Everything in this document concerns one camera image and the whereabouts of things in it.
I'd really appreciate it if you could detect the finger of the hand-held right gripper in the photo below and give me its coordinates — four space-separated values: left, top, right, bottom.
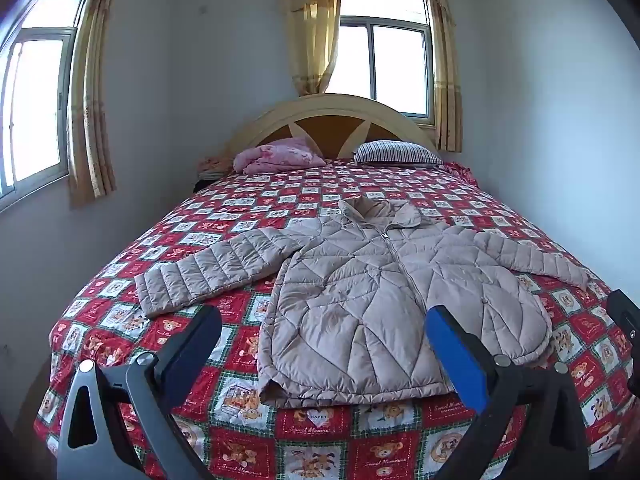
606 289 640 396

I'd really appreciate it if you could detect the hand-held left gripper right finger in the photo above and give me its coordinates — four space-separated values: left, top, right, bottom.
424 304 586 480

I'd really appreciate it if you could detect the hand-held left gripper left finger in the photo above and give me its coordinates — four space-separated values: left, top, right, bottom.
56 305 222 480

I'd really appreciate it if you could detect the beige quilted puffer jacket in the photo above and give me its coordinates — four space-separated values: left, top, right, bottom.
134 197 591 409

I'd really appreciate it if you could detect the red checked printed bedspread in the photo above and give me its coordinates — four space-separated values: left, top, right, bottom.
34 157 633 480

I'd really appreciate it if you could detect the floral cloth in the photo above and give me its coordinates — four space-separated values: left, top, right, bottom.
197 157 236 178

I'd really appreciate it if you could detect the pink folded blanket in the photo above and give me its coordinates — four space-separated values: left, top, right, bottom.
234 136 327 176

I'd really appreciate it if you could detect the striped pillow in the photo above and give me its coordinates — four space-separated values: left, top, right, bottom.
353 140 444 166

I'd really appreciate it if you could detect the cream and wood headboard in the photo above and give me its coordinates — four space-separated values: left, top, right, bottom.
227 94 443 163

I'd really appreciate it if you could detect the yellow patterned curtain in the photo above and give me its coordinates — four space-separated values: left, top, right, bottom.
66 0 126 208
277 0 343 98
424 0 463 153

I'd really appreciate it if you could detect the sliding glass window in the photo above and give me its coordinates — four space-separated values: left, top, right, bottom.
325 0 435 121
0 0 93 211

